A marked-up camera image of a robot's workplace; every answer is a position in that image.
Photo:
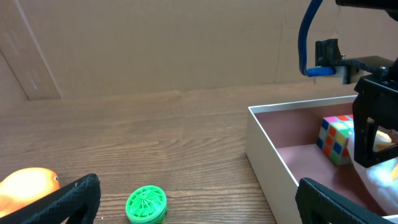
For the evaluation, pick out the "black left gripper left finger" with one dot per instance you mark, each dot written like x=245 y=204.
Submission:
x=77 y=202

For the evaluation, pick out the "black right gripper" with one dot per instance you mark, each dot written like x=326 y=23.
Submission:
x=374 y=106

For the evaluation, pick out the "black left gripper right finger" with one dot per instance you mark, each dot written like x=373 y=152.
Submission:
x=318 y=204

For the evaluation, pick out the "multicolour puzzle cube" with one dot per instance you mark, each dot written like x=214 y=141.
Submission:
x=334 y=136

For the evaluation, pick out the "white duck plush toy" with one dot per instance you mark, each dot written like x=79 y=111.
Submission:
x=377 y=180

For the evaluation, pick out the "orange dinosaur toy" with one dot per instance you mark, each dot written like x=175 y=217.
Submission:
x=25 y=186

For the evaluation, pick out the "white cardboard box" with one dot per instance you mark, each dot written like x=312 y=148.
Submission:
x=282 y=148

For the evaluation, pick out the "green wheel disc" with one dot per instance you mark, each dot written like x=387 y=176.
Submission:
x=147 y=205

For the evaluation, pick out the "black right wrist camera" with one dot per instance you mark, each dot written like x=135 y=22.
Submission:
x=331 y=63

